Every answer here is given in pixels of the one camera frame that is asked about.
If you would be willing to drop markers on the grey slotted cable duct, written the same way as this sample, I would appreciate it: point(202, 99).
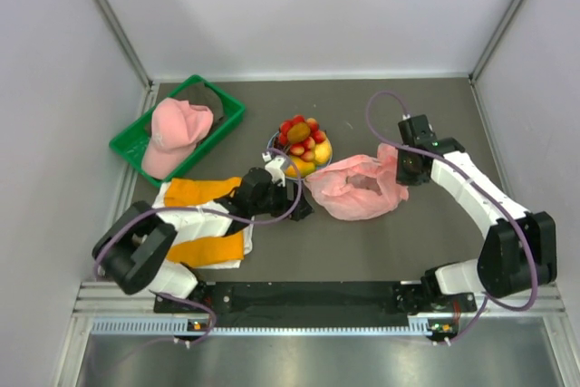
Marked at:
point(149, 326)

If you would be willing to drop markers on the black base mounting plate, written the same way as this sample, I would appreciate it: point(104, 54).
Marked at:
point(323, 304)

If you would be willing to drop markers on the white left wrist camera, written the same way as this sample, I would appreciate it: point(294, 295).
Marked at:
point(276, 162)

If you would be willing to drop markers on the pink baseball cap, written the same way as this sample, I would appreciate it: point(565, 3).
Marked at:
point(161, 158)

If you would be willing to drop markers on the orange folded cloth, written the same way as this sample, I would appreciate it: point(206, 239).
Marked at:
point(204, 219)

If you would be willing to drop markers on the dark grapes bunch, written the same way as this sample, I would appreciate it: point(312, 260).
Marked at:
point(280, 142)

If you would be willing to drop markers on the dark grey cloth in bin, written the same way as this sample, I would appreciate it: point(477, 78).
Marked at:
point(208, 99)

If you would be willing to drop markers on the blue fruit plate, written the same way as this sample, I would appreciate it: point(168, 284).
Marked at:
point(308, 155)

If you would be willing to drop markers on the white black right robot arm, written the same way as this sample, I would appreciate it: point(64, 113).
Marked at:
point(519, 246)

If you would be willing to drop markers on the pink plastic bag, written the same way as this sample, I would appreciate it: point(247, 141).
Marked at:
point(360, 187)

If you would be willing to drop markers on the orange green mango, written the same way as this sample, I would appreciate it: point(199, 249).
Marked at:
point(299, 168)

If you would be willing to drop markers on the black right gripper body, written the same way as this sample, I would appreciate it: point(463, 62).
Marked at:
point(406, 174)

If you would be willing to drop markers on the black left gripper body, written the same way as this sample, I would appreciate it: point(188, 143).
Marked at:
point(275, 201)

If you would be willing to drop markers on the green plastic bin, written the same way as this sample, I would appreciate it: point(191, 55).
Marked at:
point(133, 141)

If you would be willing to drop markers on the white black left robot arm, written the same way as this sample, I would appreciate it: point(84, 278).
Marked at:
point(156, 248)

